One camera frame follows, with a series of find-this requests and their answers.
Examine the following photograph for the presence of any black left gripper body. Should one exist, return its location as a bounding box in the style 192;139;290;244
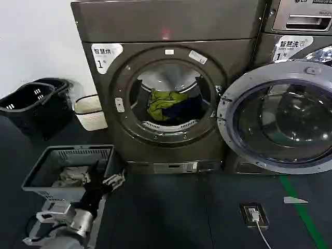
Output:
79;181;110;218

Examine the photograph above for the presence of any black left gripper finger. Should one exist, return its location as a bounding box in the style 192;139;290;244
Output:
102;173;126;193
87;160;101;186

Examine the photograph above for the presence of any pale crumpled cloth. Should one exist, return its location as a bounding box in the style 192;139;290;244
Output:
51;167;92;188

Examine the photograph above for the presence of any grey plastic laundry basket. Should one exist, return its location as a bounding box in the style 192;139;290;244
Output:
21;144;116;244

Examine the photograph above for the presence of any white plastic bin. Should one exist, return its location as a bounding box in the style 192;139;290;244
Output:
74;94;109;131

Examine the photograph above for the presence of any black plastic laundry basket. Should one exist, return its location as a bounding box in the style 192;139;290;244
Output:
0;82;73;142
33;77;76;97

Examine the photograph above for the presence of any green garment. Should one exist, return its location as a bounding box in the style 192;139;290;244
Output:
147;88;189;121

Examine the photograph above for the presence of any dark blue garment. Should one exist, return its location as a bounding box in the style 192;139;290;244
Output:
161;96;203;122

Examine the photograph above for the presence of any floor socket box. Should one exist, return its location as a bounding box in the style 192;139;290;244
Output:
239;202;270;229

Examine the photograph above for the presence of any white plug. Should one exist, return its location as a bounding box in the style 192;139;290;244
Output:
248;206;260;223

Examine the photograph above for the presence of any grey front-load dryer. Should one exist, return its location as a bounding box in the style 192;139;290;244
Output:
70;0;263;175

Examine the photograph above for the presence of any round glass dryer door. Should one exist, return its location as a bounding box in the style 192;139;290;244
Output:
217;61;332;175

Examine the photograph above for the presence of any green floor tape strip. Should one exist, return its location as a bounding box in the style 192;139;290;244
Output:
278;174;327;249

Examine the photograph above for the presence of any grey front-load washer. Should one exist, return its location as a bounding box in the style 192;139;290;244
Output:
225;33;332;175

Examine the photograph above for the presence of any grey stacked machine with drawer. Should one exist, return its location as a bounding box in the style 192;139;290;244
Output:
261;0;332;35

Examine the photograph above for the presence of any white power cable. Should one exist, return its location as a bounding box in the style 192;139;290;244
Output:
254;219;272;249

